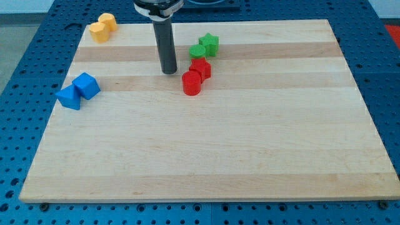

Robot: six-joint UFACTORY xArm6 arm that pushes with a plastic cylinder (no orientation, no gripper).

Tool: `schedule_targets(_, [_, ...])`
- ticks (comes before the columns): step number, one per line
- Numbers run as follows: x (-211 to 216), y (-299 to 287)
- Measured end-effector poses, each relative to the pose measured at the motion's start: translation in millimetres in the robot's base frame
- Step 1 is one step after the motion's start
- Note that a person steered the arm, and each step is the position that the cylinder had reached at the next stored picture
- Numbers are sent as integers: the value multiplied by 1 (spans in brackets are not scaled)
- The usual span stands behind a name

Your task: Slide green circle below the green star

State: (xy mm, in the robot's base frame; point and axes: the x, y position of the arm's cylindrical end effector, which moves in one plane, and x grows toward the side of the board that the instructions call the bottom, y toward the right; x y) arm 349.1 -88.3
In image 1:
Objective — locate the red star block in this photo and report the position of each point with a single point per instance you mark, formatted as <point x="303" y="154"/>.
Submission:
<point x="201" y="66"/>

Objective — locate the yellow hexagon block front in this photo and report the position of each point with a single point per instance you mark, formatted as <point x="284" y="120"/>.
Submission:
<point x="99" y="32"/>

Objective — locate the yellow block rear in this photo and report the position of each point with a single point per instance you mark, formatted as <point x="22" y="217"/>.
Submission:
<point x="109" y="20"/>

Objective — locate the blue triangle block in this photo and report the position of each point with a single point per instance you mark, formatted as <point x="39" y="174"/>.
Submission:
<point x="69" y="97"/>

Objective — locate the wooden board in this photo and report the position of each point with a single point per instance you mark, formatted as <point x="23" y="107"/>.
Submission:
<point x="280" y="119"/>

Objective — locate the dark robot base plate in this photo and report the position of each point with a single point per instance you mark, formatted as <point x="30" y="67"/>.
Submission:
<point x="211" y="4"/>

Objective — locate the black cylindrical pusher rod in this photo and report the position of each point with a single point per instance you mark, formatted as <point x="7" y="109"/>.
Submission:
<point x="165" y="45"/>

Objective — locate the green star block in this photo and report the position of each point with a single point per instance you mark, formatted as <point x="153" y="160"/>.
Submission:
<point x="211" y="44"/>

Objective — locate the green circle block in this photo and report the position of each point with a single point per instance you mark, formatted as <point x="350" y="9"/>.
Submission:
<point x="197" y="51"/>

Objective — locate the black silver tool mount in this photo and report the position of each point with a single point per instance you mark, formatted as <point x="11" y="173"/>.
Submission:
<point x="158" y="10"/>

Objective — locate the red cylinder block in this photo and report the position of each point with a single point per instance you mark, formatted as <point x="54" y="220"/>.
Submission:
<point x="191" y="83"/>

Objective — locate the blue cube block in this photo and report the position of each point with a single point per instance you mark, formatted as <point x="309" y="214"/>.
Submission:
<point x="86" y="85"/>

